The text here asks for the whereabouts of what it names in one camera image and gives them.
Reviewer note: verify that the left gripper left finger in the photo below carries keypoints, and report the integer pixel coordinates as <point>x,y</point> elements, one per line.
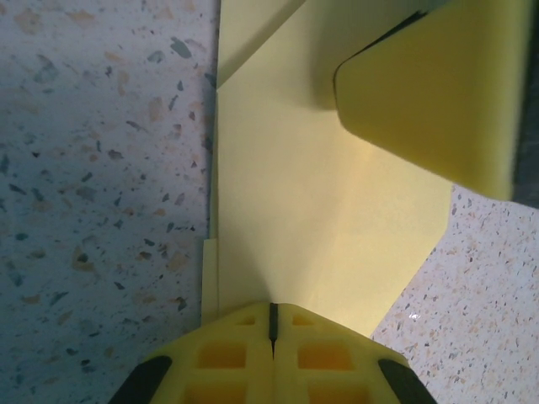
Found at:
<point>223,362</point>

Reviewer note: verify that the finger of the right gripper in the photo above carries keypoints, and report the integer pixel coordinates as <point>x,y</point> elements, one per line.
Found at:
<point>421,105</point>

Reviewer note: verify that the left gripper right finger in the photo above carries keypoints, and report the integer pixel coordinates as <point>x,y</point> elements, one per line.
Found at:
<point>328,362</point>

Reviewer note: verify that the yellow cloth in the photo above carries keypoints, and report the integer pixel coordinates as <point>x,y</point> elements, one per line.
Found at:
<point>295,189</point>

